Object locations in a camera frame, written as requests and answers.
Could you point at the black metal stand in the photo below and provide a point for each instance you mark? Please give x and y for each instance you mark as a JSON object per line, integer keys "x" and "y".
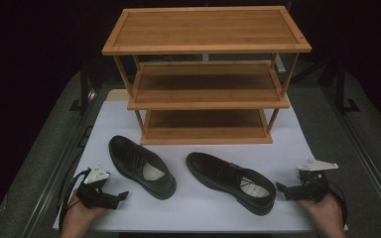
{"x": 84, "y": 89}
{"x": 342, "y": 89}

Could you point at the white table sheet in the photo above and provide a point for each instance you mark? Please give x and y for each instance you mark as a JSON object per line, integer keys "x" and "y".
{"x": 195, "y": 211}

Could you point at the wooden three-tier shoe rack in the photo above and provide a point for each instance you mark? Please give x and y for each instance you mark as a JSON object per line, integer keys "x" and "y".
{"x": 205, "y": 29}

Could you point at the person's left hand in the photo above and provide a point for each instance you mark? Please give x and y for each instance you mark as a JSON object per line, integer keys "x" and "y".
{"x": 77, "y": 219}

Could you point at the person's right hand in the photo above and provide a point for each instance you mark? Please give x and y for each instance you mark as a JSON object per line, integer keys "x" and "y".
{"x": 327, "y": 218}

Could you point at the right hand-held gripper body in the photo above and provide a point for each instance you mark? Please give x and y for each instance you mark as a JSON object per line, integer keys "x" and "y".
{"x": 312, "y": 188}

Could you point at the black leather shoe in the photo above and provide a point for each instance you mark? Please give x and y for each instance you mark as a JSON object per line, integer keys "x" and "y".
{"x": 211, "y": 170}
{"x": 130, "y": 158}

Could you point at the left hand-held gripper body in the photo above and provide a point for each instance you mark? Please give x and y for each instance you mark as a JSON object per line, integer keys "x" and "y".
{"x": 96, "y": 196}

